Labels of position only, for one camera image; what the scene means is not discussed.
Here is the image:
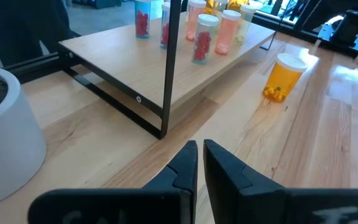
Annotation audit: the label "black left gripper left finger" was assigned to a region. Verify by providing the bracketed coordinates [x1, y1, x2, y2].
[28, 139, 198, 224]

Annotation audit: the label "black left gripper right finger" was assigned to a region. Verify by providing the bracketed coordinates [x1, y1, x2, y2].
[203, 139, 358, 224]

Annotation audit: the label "orange pill bottle white cap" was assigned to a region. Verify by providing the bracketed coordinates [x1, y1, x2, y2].
[262, 53, 308, 103]
[205, 0, 219, 16]
[227, 0, 250, 13]

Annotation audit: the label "blue pill bottle red pills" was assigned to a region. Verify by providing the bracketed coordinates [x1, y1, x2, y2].
[134, 0, 152, 39]
[192, 14, 219, 65]
[160, 1, 171, 50]

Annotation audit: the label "pink pill bottle white cap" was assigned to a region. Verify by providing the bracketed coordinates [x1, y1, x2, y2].
[185, 0, 207, 42]
[214, 9, 241, 56]

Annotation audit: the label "yellow-green pill bottle white cap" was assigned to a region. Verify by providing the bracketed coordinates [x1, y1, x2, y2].
[234, 4, 257, 45]

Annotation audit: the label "wooden shelf with black legs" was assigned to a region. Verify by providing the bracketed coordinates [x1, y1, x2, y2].
[57, 0, 276, 140]

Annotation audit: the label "snake plant in white pot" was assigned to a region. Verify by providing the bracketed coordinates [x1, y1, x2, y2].
[0, 64, 48, 209]

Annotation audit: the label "person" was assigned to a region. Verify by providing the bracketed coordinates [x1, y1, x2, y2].
[0, 0, 74, 68]

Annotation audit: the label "black aluminium table frame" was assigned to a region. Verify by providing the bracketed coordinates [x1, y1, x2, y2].
[3, 12, 358, 85]

